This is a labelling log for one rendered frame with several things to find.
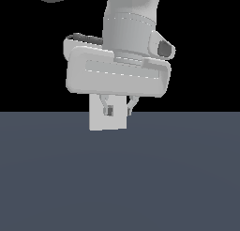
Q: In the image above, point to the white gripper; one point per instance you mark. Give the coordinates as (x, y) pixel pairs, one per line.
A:
(118, 75)

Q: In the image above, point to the white wall socket block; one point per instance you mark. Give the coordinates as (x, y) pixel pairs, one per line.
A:
(108, 120)

